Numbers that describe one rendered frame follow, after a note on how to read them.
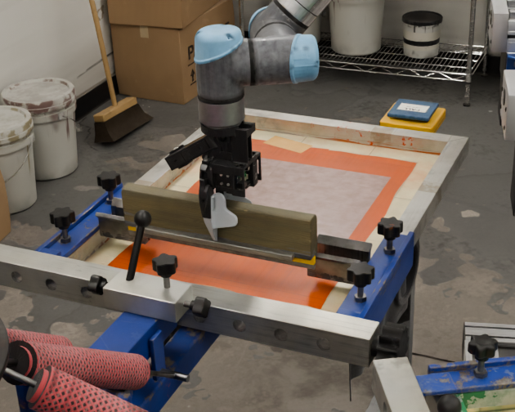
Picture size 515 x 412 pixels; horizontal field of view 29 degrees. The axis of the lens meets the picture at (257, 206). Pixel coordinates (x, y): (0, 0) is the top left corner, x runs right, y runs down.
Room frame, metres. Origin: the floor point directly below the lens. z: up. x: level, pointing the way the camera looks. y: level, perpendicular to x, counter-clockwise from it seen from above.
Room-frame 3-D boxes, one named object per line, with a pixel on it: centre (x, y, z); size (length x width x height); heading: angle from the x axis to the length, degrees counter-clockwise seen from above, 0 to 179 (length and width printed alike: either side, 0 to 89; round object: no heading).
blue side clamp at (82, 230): (1.65, 0.31, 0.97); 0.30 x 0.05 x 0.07; 156
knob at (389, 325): (1.20, -0.18, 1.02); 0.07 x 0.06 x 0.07; 156
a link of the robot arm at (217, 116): (1.51, 0.05, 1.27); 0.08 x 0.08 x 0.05
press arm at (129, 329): (1.24, 0.19, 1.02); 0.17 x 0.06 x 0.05; 156
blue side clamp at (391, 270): (1.42, -0.19, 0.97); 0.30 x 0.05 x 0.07; 156
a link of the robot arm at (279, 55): (1.53, -0.05, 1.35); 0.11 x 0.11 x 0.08; 5
